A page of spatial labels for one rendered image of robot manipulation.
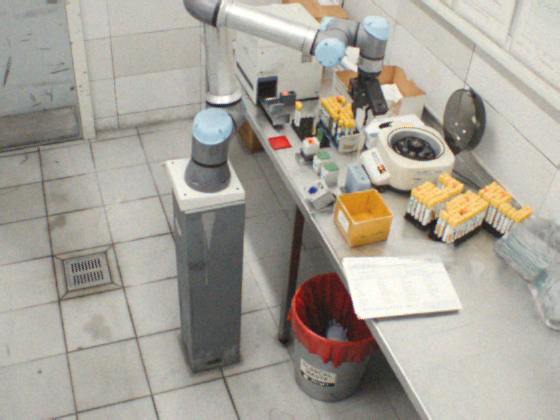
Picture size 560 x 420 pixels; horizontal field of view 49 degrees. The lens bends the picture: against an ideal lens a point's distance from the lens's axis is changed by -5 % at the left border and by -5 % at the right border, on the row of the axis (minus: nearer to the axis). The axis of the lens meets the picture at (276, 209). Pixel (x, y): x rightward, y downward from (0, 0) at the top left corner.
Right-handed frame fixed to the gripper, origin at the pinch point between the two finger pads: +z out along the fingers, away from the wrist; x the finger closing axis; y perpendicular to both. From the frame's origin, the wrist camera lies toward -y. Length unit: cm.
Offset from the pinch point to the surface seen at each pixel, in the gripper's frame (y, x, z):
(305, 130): 33.6, 5.9, 22.8
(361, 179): -6.2, 0.3, 15.3
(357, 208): -12.2, 2.9, 21.8
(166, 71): 187, 39, 78
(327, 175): 3.6, 7.7, 20.3
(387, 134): 14.1, -17.0, 13.6
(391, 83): 56, -38, 19
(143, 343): 19, 73, 113
